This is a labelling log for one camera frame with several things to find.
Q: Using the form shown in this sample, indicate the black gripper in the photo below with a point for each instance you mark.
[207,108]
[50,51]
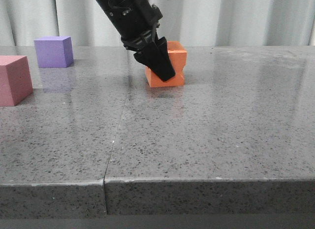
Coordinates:
[137,22]

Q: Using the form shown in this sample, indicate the orange foam block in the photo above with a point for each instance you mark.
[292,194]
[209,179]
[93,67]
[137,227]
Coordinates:
[178,58]

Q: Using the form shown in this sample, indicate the grey curtain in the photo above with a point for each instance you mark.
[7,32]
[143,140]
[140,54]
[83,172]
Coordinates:
[192,22]

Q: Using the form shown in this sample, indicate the purple foam block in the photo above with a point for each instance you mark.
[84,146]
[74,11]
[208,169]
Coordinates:
[54,51]

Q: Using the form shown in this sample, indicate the pink foam block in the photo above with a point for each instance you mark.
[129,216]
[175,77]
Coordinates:
[15,80]

